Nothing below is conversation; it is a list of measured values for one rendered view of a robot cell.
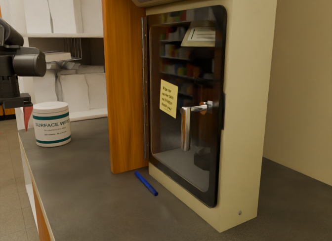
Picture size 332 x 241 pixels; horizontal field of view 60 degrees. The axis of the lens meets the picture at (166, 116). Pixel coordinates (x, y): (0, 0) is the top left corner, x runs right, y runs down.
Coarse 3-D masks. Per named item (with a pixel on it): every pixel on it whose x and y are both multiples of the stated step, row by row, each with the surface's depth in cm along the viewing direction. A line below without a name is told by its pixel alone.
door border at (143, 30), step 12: (144, 24) 74; (144, 36) 74; (144, 48) 75; (144, 60) 76; (144, 72) 77; (144, 84) 78; (144, 96) 79; (144, 108) 80; (144, 132) 82; (144, 144) 83
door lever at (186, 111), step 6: (204, 102) 56; (186, 108) 54; (192, 108) 55; (198, 108) 56; (204, 108) 56; (186, 114) 54; (204, 114) 57; (186, 120) 55; (186, 126) 55; (186, 132) 55; (186, 138) 56; (186, 144) 56; (186, 150) 56
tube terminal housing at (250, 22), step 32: (192, 0) 58; (224, 0) 50; (256, 0) 51; (256, 32) 53; (256, 64) 55; (256, 96) 57; (224, 128) 54; (256, 128) 59; (224, 160) 56; (256, 160) 61; (224, 192) 58; (256, 192) 63; (224, 224) 60
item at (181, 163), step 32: (160, 32) 68; (192, 32) 57; (224, 32) 50; (160, 64) 70; (192, 64) 58; (192, 96) 60; (160, 128) 74; (192, 128) 61; (160, 160) 76; (192, 160) 63; (192, 192) 65
